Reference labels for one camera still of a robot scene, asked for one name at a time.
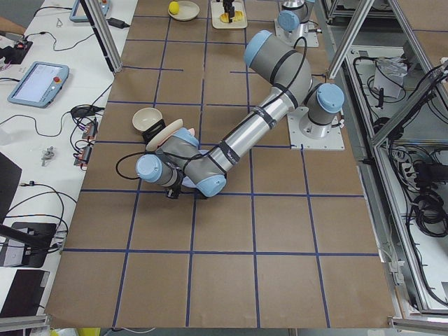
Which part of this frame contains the cream bowl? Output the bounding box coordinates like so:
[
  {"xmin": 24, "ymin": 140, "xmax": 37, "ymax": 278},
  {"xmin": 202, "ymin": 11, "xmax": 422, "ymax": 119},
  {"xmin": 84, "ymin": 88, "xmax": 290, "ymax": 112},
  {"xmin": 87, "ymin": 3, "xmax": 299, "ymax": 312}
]
[{"xmin": 132, "ymin": 107, "xmax": 162, "ymax": 132}]

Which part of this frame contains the teach pendant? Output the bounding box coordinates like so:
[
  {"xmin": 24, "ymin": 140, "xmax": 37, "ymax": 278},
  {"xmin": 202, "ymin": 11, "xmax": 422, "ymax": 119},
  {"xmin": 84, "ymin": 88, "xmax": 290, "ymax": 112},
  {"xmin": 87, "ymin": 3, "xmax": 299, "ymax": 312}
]
[
  {"xmin": 7, "ymin": 62, "xmax": 70, "ymax": 109},
  {"xmin": 69, "ymin": 0, "xmax": 115, "ymax": 22}
]

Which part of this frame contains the cream plate with lemon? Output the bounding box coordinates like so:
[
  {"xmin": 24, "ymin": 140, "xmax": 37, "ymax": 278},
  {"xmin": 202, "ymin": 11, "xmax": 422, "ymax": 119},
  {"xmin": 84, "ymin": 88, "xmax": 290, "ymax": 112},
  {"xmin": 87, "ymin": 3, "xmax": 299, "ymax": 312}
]
[{"xmin": 168, "ymin": 1, "xmax": 200, "ymax": 21}]

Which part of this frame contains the near teach pendant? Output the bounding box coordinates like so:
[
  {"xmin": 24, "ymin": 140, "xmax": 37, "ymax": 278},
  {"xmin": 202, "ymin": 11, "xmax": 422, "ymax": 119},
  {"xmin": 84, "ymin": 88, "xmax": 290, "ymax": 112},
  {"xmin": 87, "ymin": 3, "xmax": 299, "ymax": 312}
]
[{"xmin": 7, "ymin": 62, "xmax": 70, "ymax": 109}]

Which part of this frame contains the blue plate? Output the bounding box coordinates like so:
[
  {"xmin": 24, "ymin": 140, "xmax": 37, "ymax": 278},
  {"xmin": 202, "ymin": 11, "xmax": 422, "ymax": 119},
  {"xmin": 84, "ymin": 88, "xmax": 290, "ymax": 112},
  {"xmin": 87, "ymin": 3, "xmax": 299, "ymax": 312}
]
[{"xmin": 182, "ymin": 149, "xmax": 209, "ymax": 188}]

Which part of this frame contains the far teach pendant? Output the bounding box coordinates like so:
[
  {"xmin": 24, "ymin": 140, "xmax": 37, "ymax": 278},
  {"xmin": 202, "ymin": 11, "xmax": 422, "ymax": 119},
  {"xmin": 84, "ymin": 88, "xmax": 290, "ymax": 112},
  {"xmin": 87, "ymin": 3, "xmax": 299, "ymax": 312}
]
[{"xmin": 69, "ymin": 0, "xmax": 115, "ymax": 22}]

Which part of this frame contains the white rectangular tray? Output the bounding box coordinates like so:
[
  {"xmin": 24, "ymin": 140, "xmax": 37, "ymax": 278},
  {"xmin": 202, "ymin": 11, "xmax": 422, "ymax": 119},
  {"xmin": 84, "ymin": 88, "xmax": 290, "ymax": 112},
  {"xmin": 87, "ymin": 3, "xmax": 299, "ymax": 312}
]
[{"xmin": 210, "ymin": 1, "xmax": 247, "ymax": 29}]

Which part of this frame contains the aluminium frame post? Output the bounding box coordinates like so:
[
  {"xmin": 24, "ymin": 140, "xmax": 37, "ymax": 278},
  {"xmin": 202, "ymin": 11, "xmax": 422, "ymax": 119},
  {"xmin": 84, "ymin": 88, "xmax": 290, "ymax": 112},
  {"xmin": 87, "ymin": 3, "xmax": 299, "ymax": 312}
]
[{"xmin": 80, "ymin": 0, "xmax": 123, "ymax": 74}]

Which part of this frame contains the cream plate in rack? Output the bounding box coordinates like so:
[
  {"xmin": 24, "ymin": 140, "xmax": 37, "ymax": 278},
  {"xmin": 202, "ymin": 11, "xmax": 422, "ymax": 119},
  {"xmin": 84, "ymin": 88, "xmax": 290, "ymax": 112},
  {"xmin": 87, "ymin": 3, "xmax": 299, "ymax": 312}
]
[{"xmin": 146, "ymin": 118, "xmax": 183, "ymax": 151}]

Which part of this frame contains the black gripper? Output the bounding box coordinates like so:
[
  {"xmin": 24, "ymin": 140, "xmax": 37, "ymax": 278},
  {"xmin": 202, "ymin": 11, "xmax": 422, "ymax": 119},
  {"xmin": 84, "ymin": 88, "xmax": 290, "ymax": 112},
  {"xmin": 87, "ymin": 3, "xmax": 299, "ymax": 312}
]
[
  {"xmin": 164, "ymin": 171, "xmax": 183, "ymax": 200},
  {"xmin": 223, "ymin": 0, "xmax": 234, "ymax": 13}
]

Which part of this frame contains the black power adapter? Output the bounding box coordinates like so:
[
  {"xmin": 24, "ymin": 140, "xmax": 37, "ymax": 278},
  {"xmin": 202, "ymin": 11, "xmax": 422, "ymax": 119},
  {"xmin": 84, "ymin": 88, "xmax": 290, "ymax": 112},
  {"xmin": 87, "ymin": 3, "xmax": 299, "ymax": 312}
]
[{"xmin": 107, "ymin": 17, "xmax": 130, "ymax": 29}]

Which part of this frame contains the yellow lemon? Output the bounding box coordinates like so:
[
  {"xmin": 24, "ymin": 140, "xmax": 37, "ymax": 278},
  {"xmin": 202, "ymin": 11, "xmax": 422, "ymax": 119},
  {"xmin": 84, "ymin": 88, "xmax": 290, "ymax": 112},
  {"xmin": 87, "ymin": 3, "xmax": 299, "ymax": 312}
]
[{"xmin": 169, "ymin": 1, "xmax": 180, "ymax": 15}]

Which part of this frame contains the black plate rack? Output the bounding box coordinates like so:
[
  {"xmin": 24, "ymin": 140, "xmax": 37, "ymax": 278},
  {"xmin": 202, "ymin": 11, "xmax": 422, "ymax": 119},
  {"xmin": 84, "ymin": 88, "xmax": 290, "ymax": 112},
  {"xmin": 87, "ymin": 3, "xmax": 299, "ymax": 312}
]
[{"xmin": 142, "ymin": 119, "xmax": 166, "ymax": 144}]

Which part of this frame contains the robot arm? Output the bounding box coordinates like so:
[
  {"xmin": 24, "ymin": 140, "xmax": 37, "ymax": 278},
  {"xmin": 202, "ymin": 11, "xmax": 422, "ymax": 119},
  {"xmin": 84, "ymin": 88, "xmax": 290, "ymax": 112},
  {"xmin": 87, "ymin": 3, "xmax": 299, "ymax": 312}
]
[
  {"xmin": 218, "ymin": 1, "xmax": 315, "ymax": 32},
  {"xmin": 135, "ymin": 30, "xmax": 344, "ymax": 198}
]

